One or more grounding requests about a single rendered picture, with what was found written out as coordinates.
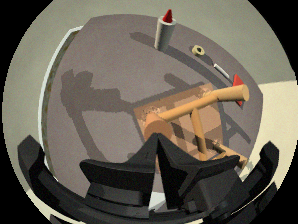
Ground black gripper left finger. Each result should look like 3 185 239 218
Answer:
79 133 158 206

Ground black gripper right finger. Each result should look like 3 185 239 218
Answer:
157 133 240 210

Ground white cylindrical rod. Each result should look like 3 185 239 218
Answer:
214 64 229 79

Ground tan wooden stool seat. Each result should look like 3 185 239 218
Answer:
133 83 223 160

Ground grey bottle with red pointed cap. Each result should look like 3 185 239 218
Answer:
155 9 176 51

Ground tan wooden stool leg frame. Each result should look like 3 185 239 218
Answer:
144 84 249 169

